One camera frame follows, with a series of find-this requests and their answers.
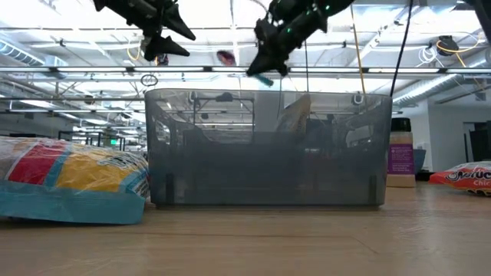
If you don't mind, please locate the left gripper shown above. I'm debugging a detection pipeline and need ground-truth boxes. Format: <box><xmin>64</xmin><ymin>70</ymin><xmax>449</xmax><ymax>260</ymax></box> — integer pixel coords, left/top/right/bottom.
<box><xmin>126</xmin><ymin>0</ymin><xmax>196</xmax><ymax>62</ymax></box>

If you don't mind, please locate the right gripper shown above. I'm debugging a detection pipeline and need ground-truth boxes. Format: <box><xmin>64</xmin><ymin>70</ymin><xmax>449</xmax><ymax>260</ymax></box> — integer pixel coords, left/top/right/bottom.
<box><xmin>246</xmin><ymin>18</ymin><xmax>296</xmax><ymax>77</ymax></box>

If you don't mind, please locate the pink spoon teal handle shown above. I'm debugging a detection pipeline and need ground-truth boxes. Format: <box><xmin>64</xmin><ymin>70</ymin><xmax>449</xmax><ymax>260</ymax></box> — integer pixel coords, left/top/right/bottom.
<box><xmin>216</xmin><ymin>49</ymin><xmax>275</xmax><ymax>87</ymax></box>

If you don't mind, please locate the yellow snack packet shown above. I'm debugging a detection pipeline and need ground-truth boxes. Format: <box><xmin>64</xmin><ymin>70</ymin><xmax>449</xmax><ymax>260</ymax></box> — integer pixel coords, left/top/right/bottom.
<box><xmin>275</xmin><ymin>93</ymin><xmax>312</xmax><ymax>135</ymax></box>

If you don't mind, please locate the blue yellow chip bag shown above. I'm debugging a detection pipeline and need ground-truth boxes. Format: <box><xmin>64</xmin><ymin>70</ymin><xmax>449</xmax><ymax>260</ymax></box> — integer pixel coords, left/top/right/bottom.
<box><xmin>0</xmin><ymin>136</ymin><xmax>150</xmax><ymax>225</ymax></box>

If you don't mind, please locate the translucent grey plastic bin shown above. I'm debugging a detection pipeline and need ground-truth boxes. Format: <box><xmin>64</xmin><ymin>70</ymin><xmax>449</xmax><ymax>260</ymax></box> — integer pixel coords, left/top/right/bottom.
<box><xmin>144</xmin><ymin>87</ymin><xmax>393</xmax><ymax>208</ymax></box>

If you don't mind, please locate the purple-label spice jar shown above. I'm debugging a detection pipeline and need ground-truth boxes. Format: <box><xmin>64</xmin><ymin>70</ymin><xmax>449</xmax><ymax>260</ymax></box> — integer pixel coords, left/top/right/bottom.
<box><xmin>387</xmin><ymin>117</ymin><xmax>417</xmax><ymax>188</ymax></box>

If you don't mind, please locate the dark screen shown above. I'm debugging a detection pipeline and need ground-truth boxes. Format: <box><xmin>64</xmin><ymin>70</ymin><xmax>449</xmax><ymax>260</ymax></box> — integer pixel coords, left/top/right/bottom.
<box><xmin>468</xmin><ymin>121</ymin><xmax>491</xmax><ymax>162</ymax></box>

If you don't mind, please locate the orange ramen noodle packet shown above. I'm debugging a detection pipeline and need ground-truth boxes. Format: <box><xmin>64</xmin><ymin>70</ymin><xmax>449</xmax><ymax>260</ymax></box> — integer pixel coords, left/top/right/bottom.
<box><xmin>428</xmin><ymin>160</ymin><xmax>491</xmax><ymax>196</ymax></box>

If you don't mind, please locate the thin black hanging cable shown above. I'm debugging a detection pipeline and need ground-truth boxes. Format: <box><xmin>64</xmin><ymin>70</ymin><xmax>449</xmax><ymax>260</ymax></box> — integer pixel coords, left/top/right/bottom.
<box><xmin>304</xmin><ymin>40</ymin><xmax>311</xmax><ymax>93</ymax></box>
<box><xmin>277</xmin><ymin>76</ymin><xmax>285</xmax><ymax>116</ymax></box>

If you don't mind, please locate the black hanging ring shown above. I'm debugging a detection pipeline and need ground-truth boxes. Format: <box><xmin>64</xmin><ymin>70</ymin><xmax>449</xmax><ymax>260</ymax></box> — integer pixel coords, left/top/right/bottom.
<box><xmin>140</xmin><ymin>73</ymin><xmax>160</xmax><ymax>87</ymax></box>

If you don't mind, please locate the ceiling light rail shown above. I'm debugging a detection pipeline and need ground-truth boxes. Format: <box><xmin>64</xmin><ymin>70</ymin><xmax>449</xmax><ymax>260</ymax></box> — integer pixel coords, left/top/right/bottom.
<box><xmin>0</xmin><ymin>65</ymin><xmax>491</xmax><ymax>74</ymax></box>

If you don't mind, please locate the yellow hanging cable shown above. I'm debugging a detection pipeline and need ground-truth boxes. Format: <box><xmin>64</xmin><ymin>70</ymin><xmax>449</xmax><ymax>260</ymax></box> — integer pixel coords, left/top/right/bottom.
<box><xmin>349</xmin><ymin>3</ymin><xmax>368</xmax><ymax>95</ymax></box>

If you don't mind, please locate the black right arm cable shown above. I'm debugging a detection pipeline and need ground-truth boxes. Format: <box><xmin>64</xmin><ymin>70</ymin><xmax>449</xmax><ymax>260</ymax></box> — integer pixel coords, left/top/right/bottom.
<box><xmin>389</xmin><ymin>0</ymin><xmax>414</xmax><ymax>97</ymax></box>

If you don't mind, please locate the silver ventilation duct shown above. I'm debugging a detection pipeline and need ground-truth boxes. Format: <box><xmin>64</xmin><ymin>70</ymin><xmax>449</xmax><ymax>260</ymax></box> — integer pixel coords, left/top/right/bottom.
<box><xmin>390</xmin><ymin>72</ymin><xmax>491</xmax><ymax>108</ymax></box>

